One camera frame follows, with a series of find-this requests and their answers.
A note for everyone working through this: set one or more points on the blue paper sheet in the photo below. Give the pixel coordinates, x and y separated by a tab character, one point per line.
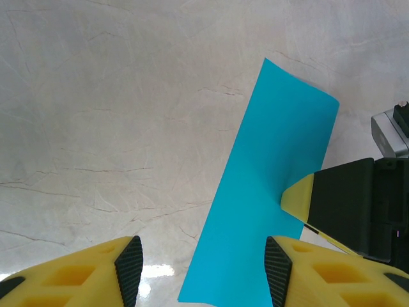
255	192

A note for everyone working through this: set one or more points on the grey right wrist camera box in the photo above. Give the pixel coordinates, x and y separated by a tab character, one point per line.
388	140

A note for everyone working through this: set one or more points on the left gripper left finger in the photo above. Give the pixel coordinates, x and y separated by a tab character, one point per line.
64	281

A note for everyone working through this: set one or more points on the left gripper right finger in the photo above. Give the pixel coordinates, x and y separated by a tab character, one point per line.
319	278

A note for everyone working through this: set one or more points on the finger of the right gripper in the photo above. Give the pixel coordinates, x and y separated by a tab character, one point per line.
326	237
342	198

